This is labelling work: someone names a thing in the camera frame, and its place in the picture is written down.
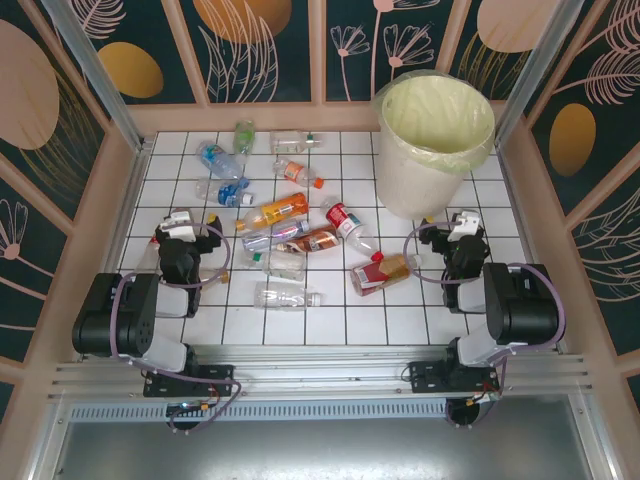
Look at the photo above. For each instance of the blue label bottle white cap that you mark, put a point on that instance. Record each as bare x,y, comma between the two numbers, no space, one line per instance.
227,194

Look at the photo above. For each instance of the purple label clear bottle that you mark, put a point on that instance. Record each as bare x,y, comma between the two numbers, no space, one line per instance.
270,237

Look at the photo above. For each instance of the large red tan label bottle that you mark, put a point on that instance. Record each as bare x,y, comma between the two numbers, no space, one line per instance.
375,277

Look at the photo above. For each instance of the orange juice bottle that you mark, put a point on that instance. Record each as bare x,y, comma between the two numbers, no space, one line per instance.
280,207

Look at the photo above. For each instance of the clear bottle green cap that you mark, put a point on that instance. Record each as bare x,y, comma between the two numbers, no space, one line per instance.
285,265

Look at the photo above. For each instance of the clear bottle blue label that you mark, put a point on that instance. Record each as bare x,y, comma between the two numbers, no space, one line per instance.
215,157

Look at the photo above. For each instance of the clear unlabelled bottle white cap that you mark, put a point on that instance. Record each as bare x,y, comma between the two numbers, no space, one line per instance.
280,296

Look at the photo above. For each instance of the red white label bottle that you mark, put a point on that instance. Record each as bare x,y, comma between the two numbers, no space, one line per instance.
339,216

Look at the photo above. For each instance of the brown label bottle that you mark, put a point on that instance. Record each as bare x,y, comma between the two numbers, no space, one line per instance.
315,242

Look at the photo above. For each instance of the small bottle orange label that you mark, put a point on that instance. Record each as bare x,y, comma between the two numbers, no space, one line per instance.
296,172

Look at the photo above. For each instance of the clear bottle white green label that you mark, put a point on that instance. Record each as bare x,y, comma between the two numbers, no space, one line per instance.
290,142

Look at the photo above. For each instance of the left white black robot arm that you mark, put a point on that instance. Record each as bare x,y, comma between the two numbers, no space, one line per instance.
100,325

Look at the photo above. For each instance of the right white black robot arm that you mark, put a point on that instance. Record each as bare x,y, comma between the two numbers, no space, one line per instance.
525,310

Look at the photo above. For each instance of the cream plastic waste bin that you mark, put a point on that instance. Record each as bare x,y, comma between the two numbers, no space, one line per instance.
415,190

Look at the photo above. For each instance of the pale green plastic bin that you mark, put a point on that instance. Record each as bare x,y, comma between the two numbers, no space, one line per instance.
435,115

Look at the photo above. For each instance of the small controller board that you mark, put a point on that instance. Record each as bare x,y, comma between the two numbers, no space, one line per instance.
192,406
487,397

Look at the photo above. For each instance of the grey metal sheet panel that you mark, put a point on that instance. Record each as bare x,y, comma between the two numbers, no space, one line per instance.
320,450

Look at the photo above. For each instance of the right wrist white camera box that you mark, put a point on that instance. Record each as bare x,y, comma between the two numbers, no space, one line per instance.
462,222

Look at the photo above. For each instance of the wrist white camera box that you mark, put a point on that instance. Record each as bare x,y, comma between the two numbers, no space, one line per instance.
182,227
462,222

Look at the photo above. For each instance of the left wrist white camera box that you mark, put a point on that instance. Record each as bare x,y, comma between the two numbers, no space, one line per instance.
182,227

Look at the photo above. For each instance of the aluminium side rail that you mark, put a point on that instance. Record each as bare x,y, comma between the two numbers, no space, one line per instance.
134,175
516,200

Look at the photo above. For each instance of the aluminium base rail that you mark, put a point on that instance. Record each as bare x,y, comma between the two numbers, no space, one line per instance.
320,372

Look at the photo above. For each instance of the aluminium frame post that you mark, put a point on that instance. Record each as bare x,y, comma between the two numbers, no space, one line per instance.
92,65
537,65

